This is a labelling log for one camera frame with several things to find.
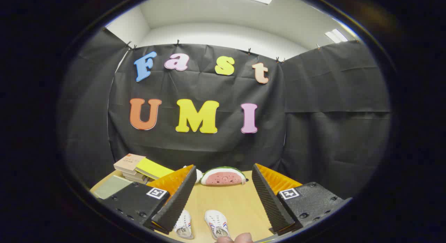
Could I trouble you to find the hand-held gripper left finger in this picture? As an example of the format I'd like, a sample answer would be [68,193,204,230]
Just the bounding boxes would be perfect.
[99,165,198,235]

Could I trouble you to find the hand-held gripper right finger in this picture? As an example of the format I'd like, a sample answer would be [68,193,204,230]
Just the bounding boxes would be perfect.
[252,163,353,236]

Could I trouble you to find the white canvas shoe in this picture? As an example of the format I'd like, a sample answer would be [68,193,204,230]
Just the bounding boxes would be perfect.
[173,210,194,240]
[204,210,230,240]

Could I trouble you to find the green fabric storage box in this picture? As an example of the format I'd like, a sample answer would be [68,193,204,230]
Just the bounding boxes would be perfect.
[93,175,133,200]

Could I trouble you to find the white plush toy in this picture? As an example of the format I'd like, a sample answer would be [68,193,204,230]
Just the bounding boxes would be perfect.
[184,165,203,183]

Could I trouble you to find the yellow book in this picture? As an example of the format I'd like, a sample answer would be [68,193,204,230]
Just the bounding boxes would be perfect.
[135,158,175,181]

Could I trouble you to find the grey book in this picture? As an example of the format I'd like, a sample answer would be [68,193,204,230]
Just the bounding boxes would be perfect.
[122,171,149,184]

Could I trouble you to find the watermelon slice plush toy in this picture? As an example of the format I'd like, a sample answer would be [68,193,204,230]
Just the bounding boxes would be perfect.
[201,167,247,186]

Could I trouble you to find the beige book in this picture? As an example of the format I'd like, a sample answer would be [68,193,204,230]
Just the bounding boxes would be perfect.
[114,154,146,174]

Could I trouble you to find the black backdrop cloth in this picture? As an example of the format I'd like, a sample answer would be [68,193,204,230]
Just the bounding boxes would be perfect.
[57,27,392,200]

